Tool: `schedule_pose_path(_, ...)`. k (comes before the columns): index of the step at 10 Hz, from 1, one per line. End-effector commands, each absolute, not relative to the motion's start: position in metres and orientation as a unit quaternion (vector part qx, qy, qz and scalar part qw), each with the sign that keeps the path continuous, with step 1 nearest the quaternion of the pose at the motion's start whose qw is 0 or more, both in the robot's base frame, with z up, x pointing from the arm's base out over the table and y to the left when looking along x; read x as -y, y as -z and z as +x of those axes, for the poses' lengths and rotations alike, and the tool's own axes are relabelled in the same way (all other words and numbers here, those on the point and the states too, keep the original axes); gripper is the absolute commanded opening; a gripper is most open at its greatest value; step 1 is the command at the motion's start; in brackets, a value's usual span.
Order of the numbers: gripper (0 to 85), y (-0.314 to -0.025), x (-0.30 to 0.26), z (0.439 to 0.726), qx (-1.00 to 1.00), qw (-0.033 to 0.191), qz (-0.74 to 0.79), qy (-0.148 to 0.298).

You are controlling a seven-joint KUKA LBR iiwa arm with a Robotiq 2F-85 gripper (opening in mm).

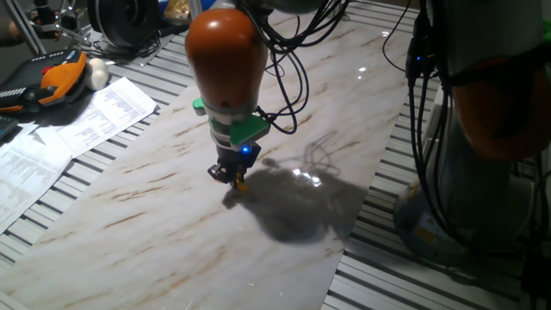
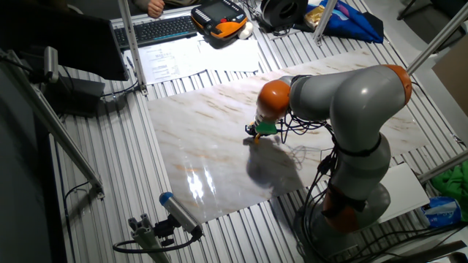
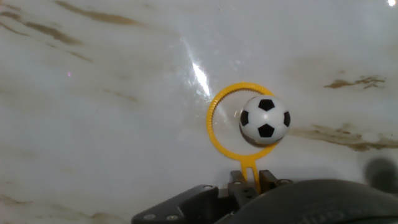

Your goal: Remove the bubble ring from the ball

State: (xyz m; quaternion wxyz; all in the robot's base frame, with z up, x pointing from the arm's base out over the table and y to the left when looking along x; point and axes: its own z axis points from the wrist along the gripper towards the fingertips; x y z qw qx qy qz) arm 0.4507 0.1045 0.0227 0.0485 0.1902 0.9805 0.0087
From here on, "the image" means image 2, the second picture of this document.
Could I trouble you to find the bare person hand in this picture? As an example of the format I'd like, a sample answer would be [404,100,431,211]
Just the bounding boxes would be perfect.
[147,0,166,19]

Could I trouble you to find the marble pattern board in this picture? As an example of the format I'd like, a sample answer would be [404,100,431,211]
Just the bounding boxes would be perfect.
[146,49,429,224]

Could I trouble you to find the printed white paper sheet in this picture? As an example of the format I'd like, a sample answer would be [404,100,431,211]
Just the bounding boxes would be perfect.
[197,38,261,73]
[124,42,209,85]

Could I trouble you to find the white rounded plastic object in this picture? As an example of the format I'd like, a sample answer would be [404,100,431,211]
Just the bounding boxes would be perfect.
[237,21,254,40]

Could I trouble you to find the orange grey teach pendant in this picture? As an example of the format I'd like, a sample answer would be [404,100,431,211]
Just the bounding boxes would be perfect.
[189,0,249,40]

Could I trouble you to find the black filament spool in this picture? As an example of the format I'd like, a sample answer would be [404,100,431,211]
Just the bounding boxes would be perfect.
[260,0,309,31]

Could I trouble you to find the gold foil packet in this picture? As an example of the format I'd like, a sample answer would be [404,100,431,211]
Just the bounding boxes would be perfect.
[304,4,327,31]

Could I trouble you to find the black computer keyboard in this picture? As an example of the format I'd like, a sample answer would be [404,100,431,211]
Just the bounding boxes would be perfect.
[113,15,200,50]

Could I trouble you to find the blue fabric bag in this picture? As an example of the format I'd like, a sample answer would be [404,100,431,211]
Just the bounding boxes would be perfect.
[294,0,385,45]

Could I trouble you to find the black computer box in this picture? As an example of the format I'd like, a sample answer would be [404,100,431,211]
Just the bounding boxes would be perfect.
[43,75,107,118]

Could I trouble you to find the slanted aluminium profile strut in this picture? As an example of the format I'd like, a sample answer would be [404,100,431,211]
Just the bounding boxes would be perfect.
[0,49,106,200]

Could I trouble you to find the black computer monitor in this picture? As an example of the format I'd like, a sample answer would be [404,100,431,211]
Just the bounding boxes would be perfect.
[0,0,129,82]

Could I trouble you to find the blue tissue packet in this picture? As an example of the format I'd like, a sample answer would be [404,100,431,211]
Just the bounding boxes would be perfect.
[420,196,462,229]

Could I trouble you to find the green cloth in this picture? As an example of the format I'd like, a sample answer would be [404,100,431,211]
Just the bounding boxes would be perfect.
[430,162,468,223]

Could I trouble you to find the brown cardboard box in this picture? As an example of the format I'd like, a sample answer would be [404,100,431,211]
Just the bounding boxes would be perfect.
[431,43,468,118]

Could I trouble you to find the black office chair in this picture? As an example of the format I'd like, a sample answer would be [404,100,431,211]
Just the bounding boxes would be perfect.
[396,0,468,42]

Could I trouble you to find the silver camera with blue cap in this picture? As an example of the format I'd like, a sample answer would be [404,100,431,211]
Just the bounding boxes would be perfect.
[159,191,205,237]

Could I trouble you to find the aluminium profile post with foot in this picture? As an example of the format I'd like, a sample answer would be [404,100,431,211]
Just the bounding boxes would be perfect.
[312,0,338,47]

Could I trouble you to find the aluminium camera stand with clamp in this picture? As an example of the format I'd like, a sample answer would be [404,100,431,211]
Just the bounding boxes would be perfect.
[127,213,176,263]

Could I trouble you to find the upright aluminium profile post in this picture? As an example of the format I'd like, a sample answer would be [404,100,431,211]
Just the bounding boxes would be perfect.
[116,0,149,96]

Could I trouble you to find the black camera cable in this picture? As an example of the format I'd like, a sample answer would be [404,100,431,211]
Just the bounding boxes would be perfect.
[112,228,204,254]

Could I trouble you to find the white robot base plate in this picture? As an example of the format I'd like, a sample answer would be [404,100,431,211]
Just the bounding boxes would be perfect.
[376,162,431,224]

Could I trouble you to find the slanted aluminium frame bar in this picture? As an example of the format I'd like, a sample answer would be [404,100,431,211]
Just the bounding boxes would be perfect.
[418,150,468,184]
[405,2,468,76]

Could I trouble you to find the silver depth camera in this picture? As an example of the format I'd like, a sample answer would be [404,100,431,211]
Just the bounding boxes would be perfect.
[42,45,60,84]

